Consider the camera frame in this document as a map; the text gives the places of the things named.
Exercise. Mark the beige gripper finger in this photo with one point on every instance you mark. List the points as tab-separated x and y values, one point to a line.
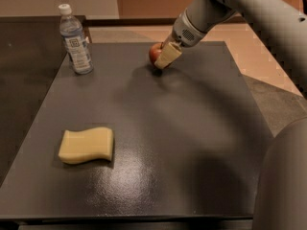
168	40
167	54

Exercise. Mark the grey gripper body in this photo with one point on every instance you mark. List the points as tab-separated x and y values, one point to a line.
184	31

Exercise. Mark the red apple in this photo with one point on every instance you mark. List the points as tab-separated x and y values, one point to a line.
154	54

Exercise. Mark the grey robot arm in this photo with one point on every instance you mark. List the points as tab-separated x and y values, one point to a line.
280	30

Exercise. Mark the clear plastic water bottle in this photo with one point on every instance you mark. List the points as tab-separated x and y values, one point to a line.
71	31

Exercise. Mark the yellow sponge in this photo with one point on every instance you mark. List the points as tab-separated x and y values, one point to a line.
82	146

